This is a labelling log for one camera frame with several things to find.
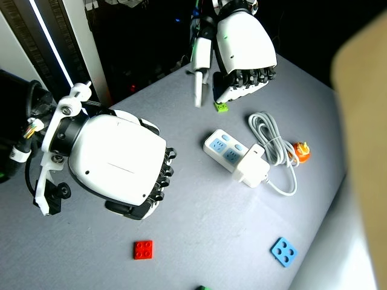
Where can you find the white power strip blue sockets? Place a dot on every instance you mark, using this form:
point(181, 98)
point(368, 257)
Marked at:
point(217, 146)

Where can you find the white charger adapter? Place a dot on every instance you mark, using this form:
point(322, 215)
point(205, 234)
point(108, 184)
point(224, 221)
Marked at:
point(252, 167)

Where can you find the red building brick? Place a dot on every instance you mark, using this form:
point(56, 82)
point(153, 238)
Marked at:
point(143, 250)

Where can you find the lime green building brick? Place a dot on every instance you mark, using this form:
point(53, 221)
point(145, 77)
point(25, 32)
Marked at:
point(221, 107)

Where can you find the grey table cloth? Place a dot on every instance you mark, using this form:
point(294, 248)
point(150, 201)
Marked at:
point(211, 226)

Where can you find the green cube letter Y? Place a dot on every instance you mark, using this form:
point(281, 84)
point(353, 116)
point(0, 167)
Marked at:
point(203, 288)

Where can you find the orange toy fruit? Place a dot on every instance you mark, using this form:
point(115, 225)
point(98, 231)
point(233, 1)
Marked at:
point(301, 154)

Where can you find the blue four-hole block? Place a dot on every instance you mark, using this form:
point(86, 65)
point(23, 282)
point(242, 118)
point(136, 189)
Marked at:
point(283, 252)

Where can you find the beige blurred panel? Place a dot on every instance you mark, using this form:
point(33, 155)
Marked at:
point(366, 105)

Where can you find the white frame post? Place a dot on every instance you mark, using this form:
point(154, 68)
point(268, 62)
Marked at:
point(87, 51)

